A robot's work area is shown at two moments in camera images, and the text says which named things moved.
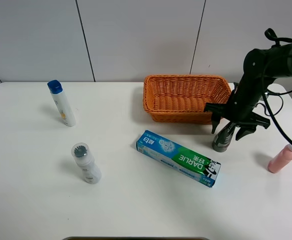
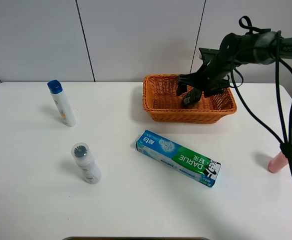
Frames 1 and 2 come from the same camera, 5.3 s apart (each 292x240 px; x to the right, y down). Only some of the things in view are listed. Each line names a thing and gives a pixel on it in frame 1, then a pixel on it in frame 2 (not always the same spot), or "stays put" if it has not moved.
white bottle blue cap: x=66 y=111 stays put
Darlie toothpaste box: x=185 y=161 stays put
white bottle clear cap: x=91 y=172 stays put
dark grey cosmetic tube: x=222 y=138 to x=192 y=96
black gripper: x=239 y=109 to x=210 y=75
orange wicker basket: x=182 y=98 stays put
